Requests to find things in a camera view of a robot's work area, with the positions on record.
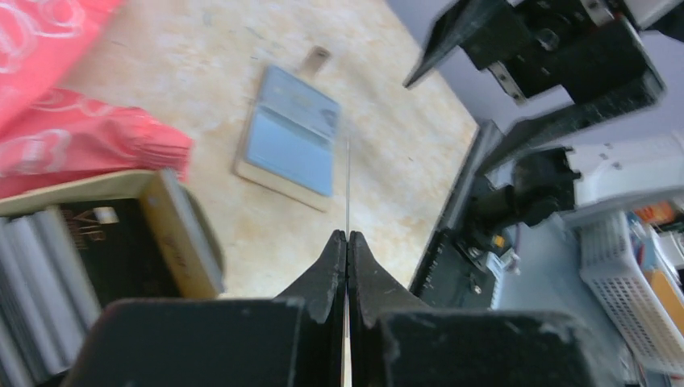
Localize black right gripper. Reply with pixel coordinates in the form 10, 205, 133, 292
403, 0, 665, 174

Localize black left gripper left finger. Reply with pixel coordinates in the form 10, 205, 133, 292
63, 231, 347, 386

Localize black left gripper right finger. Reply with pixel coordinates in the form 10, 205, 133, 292
347, 231, 624, 386

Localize gold card tin box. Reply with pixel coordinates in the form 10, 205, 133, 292
0, 169, 227, 387

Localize beige blue card holder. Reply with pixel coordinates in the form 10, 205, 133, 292
234, 46, 341, 212

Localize thin credit card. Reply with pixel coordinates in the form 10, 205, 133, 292
345, 134, 352, 237

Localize cards in tin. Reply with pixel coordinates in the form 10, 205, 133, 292
1, 198, 181, 386

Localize white perforated plastic basket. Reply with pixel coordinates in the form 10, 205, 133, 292
578, 211, 683, 376

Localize pink patterned cloth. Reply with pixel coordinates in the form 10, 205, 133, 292
1, 1, 193, 198

